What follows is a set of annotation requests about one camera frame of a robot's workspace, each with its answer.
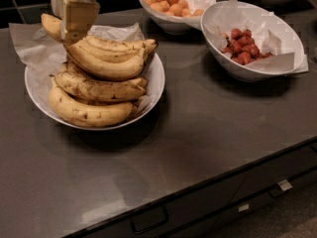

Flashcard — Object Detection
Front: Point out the white bowl with strawberries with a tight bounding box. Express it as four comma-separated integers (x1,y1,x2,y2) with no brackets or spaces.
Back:
200,0,310,83

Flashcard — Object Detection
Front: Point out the paper liner in strawberry bowl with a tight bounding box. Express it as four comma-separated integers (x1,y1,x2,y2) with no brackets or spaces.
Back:
201,0,310,75

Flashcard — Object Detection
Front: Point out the pile of red strawberries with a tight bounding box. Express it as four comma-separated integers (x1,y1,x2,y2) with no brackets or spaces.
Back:
221,28,273,65

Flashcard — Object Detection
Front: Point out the pile of small oranges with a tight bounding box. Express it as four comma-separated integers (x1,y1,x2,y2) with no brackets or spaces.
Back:
145,0,204,18

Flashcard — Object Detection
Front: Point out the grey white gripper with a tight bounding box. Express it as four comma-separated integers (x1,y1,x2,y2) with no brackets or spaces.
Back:
51,0,100,45

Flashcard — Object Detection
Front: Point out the white paper under bananas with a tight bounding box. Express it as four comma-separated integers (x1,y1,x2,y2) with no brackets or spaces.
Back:
9,23,152,117

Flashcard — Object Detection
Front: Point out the large white banana bowl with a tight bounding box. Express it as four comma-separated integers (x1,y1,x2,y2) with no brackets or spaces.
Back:
25,54,165,131

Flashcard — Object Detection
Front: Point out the black drawer handle left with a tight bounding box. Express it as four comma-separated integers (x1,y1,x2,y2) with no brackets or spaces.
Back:
131,206,169,235

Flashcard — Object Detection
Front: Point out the hidden middle yellow banana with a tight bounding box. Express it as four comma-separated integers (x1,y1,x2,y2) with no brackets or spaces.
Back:
56,61,148,88

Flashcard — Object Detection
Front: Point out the spotted brown yellow banana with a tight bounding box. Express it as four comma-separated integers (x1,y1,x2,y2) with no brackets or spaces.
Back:
55,71,147,103

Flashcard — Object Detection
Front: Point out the white bowl with oranges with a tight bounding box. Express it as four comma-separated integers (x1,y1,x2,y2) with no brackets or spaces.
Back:
135,0,217,36

